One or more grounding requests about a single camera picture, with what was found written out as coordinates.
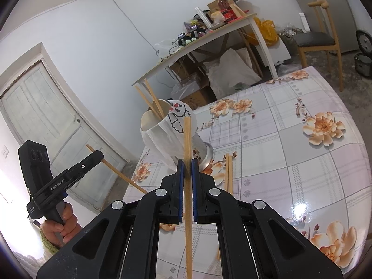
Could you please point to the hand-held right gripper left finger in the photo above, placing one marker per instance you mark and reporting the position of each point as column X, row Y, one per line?
column 180, row 191

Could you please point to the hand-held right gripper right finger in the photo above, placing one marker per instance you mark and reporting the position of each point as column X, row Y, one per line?
column 195, row 191

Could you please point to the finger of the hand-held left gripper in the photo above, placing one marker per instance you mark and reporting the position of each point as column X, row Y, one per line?
column 85, row 164

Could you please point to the metal utensil holder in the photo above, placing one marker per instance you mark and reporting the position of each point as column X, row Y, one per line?
column 205, row 154

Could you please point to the person's left hand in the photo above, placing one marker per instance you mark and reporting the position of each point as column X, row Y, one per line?
column 69, row 226

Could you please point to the utensil holder with white bag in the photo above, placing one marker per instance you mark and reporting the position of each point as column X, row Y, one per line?
column 162, row 142

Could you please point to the white door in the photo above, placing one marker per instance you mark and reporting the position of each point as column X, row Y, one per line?
column 49, row 113

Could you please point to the printed cardboard box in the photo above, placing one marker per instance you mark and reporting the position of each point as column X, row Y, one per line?
column 197, row 96

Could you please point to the floral plastic tablecloth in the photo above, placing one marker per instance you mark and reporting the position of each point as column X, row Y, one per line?
column 290, row 157

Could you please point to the white woven sack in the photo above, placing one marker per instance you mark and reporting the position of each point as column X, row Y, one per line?
column 232, row 72

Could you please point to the white-legged wooden desk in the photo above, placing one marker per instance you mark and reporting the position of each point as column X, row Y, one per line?
column 269, row 64

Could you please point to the black charger set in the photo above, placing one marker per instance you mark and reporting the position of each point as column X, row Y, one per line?
column 190, row 36

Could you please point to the clear plastic roll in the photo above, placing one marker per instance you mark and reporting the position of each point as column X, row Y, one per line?
column 203, row 17

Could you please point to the yellow plastic bag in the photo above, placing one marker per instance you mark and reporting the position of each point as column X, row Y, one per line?
column 267, row 30

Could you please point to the red oil bottle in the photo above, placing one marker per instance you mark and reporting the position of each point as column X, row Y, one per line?
column 225, row 8

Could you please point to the small brown cardboard box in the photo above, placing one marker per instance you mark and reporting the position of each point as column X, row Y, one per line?
column 213, row 4

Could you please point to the wooden chair dark cushion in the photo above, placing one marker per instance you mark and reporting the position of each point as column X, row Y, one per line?
column 315, row 39

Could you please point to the small white upright panel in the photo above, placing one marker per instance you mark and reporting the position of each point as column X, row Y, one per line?
column 304, row 21

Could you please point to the black rice cooker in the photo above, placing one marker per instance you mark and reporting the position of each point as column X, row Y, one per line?
column 364, row 61

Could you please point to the silver refrigerator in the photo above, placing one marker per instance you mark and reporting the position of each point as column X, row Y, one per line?
column 343, row 11

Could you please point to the white wall socket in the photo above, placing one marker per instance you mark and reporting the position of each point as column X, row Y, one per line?
column 5, row 153

